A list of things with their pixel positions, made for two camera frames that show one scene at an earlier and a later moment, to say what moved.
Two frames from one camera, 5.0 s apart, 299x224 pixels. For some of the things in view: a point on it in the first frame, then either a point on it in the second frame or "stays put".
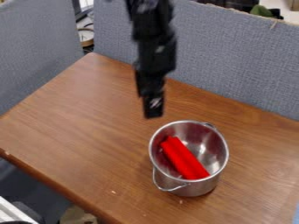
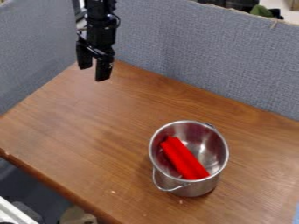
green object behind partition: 262,10 stays put
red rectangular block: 187,164 stays put
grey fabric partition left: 39,45 stays put
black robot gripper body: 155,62 to 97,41
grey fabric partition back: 233,51 stays put
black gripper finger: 154,102 to 105,65
